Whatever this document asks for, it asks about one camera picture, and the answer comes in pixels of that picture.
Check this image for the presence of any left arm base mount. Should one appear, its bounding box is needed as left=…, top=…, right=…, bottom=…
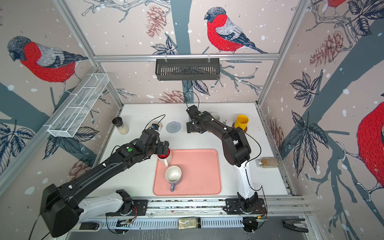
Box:
left=106, top=200, right=148, bottom=217

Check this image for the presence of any white wire mesh basket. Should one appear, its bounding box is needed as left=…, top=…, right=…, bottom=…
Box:
left=48, top=73, right=110, bottom=138

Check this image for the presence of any multicolour woven round coaster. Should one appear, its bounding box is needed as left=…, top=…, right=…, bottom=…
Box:
left=152, top=121, right=163, bottom=132

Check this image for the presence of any black device on rail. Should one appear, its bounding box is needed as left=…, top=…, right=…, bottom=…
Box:
left=79, top=222, right=101, bottom=232

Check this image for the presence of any jar below table edge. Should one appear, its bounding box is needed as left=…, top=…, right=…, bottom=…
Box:
left=178, top=217, right=201, bottom=230

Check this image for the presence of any red interior white mug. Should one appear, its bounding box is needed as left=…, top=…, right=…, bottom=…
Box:
left=157, top=149, right=173, bottom=168

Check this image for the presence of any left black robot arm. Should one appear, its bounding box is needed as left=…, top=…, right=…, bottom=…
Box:
left=40, top=129, right=170, bottom=238

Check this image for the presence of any grey woven round coaster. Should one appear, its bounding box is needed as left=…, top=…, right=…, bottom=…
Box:
left=166, top=121, right=181, bottom=134

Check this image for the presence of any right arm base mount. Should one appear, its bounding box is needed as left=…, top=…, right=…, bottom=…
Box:
left=223, top=198, right=267, bottom=215

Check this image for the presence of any dark brown round coaster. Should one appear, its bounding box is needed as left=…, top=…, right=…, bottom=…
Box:
left=232, top=123, right=248, bottom=133

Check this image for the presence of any yellow mug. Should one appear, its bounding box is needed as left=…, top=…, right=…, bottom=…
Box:
left=235, top=115, right=249, bottom=130

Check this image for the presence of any black hanging basket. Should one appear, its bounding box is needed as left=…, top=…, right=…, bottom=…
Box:
left=155, top=58, right=221, bottom=81

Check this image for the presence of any clear jar with grains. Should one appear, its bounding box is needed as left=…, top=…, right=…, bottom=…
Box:
left=256, top=158, right=279, bottom=168

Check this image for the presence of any white mug purple handle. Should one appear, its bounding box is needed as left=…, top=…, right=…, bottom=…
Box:
left=165, top=166, right=182, bottom=192

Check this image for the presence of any white mug light-blue handle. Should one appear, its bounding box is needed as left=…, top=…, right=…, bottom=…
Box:
left=211, top=113, right=221, bottom=121

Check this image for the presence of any pink tray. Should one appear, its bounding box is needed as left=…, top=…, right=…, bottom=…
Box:
left=153, top=149, right=222, bottom=196

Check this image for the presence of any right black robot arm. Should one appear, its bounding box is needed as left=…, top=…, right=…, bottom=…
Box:
left=186, top=105, right=259, bottom=213

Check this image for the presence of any black clamp tool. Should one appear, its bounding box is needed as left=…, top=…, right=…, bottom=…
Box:
left=282, top=219, right=309, bottom=233

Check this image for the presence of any black-lid spice jar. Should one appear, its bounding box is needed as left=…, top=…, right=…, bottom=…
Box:
left=112, top=117, right=129, bottom=135

